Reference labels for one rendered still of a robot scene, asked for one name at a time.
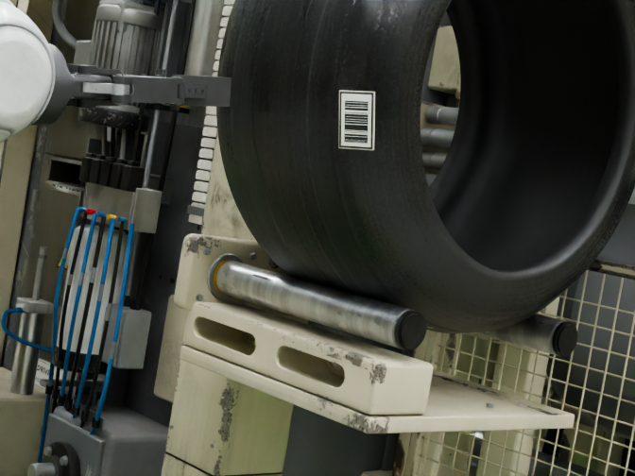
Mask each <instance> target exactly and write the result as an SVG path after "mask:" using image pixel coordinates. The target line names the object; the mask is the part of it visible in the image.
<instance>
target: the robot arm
mask: <svg viewBox="0 0 635 476"><path fill-rule="evenodd" d="M231 82H232V79H231V78H230V77H222V76H186V75H166V77H165V70H164V69H157V71H156V76H147V75H146V74H141V75H140V76H134V75H122V73H121V72H120V71H119V70H112V69H99V68H96V67H95V66H90V65H84V64H81V65H76V64H71V63H67V64H66V60H65V58H64V56H63V54H62V53H61V51H60V50H59V49H58V48H57V47H56V46H55V45H53V44H50V43H48V42H47V40H46V38H45V37H44V35H43V34H42V32H41V31H40V30H39V29H38V27H37V26H36V25H35V24H34V23H33V22H32V21H31V20H30V18H29V17H28V16H26V15H25V14H24V13H23V12H22V11H21V10H19V9H18V8H16V7H14V5H13V4H12V3H11V2H10V1H9V0H0V144H1V143H2V142H4V141H5V140H6V139H7V138H8V137H10V136H12V135H14V134H16V133H17V132H19V131H20V130H22V129H24V128H27V127H28V126H49V125H52V124H54V123H56V122H57V121H58V120H59V119H60V118H61V116H62V115H63V113H64V111H65V107H72V106H74V107H77V108H82V109H85V108H94V107H96V106H118V105H121V104H123V103H165V104H166V105H169V109H170V110H173V111H178V110H179V106H206V107H229V106H230V101H231Z"/></svg>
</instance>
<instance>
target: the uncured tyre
mask: <svg viewBox="0 0 635 476"><path fill-rule="evenodd" d="M446 11H447V13H448V16H449V18H450V21H451V24H452V27H453V30H454V34H455V40H456V44H457V49H458V56H459V63H460V101H459V110H458V115H457V121H456V126H455V133H454V137H453V139H452V142H451V145H450V148H449V151H448V153H447V156H446V158H445V161H444V163H443V164H442V166H441V168H440V170H439V172H438V174H437V176H436V178H435V180H434V181H433V183H432V184H431V186H430V187H428V184H427V180H426V176H425V172H424V167H423V160H422V154H421V144H420V103H421V94H422V86H423V81H424V75H425V70H426V66H427V61H428V58H429V55H430V51H431V48H432V45H433V41H434V38H435V37H436V34H437V31H438V27H439V25H440V22H441V20H442V18H443V16H444V14H445V12H446ZM217 76H218V77H230V78H231V79H232V82H231V101H230V106H229V107H216V121H217V132H218V140H219V146H220V152H221V157H222V161H223V166H224V170H225V173H226V177H227V180H228V183H229V186H230V189H231V192H232V196H233V199H234V201H235V204H236V206H237V208H238V210H239V212H240V214H241V216H242V218H243V219H244V221H245V223H246V225H247V227H248V228H249V231H250V232H251V234H252V235H253V237H254V238H255V240H256V241H257V243H258V244H259V245H260V247H261V248H262V249H263V251H264V252H265V253H266V254H267V255H268V256H269V258H270V259H271V260H272V261H273V262H274V263H275V264H276V265H277V266H279V267H280V268H281V269H282V270H283V271H284V272H286V273H287V274H288V275H289V276H290V277H294V278H298V279H301V280H305V281H310V282H314V283H317V284H321V285H325V286H328V287H332V288H335V289H338V290H342V291H346V292H349V293H353V294H356V295H359V296H363V297H366V298H373V299H376V300H380V301H383V302H386V303H390V304H394V305H397V306H401V307H404V308H407V309H411V310H414V311H417V312H419V313H421V314H422V315H423V316H424V318H425V321H426V323H427V324H429V325H431V326H434V327H437V328H439V329H434V330H429V331H433V332H444V333H470V332H490V331H496V330H500V329H503V328H506V327H509V326H512V325H515V324H517V323H519V322H522V321H524V320H526V319H527V318H529V317H530V316H532V315H534V314H536V313H538V312H539V311H541V310H542V309H544V308H545V307H546V306H548V305H549V304H550V303H551V302H553V301H554V300H555V299H556V298H558V297H559V296H560V295H561V294H562V293H563V292H564V291H565V290H566V289H567V288H568V287H569V286H570V285H571V284H573V283H574V282H575V281H576V280H577V279H578V278H579V277H580V276H581V275H582V274H583V273H584V272H585V271H586V270H587V269H588V268H589V267H590V265H591V264H592V263H593V262H594V260H595V259H596V258H597V257H598V255H599V254H600V253H601V251H602V250H603V248H604V247H605V245H606V244H607V242H608V241H609V239H610V237H611V235H612V234H613V233H614V231H615V229H616V228H617V226H618V224H619V222H620V220H621V218H622V216H623V214H624V212H625V210H626V206H627V204H628V201H629V200H630V197H631V195H632V192H633V190H634V187H635V0H235V1H234V4H233V7H232V11H231V14H230V18H229V21H228V23H227V27H226V31H225V35H224V39H223V43H222V47H221V53H220V59H219V65H218V73H217ZM339 91H363V92H375V131H374V150H362V149H348V148H338V134H339Z"/></svg>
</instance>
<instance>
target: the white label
mask: <svg viewBox="0 0 635 476"><path fill-rule="evenodd" d="M374 131H375V92H363V91H339V134H338V148H348V149H362V150H374Z"/></svg>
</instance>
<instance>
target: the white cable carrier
mask: <svg viewBox="0 0 635 476"><path fill-rule="evenodd" d="M234 1H235V0H224V5H227V6H233V4H234ZM231 11H232V7H224V8H223V11H222V15H223V16H227V17H224V18H222V19H221V24H220V26H223V27H227V23H228V21H229V17H230V14H231ZM225 31H226V28H221V29H220V30H219V35H218V37H219V38H222V39H224V35H225ZM222 43H223V40H218V42H217V48H219V49H221V47H222ZM220 53H221V50H217V51H216V53H215V59H216V60H219V59H220ZM218 65H219V61H216V62H215V64H214V70H215V71H218ZM206 113H207V114H211V115H216V107H207V110H206ZM204 125H207V126H212V127H205V128H204V129H203V133H202V135H203V136H207V137H213V139H210V138H203V139H202V140H201V146H204V147H208V148H211V149H206V148H201V149H200V151H199V156H200V157H201V158H204V159H209V160H208V161H207V160H199V161H198V163H197V168H200V169H205V170H208V172H207V171H202V170H197V173H196V179H200V180H205V181H206V182H203V181H196V182H195V186H194V189H195V190H197V191H201V192H205V194H203V193H200V192H194V193H193V197H192V200H194V201H196V202H201V203H203V204H200V203H192V204H191V206H195V207H199V208H203V209H205V204H206V197H207V192H208V186H209V180H210V175H211V169H212V163H213V156H214V151H215V140H216V134H217V121H216V117H214V116H206V117H205V121H204ZM189 222H192V223H196V224H200V225H202V224H203V217H202V216H198V215H194V214H190V215H189Z"/></svg>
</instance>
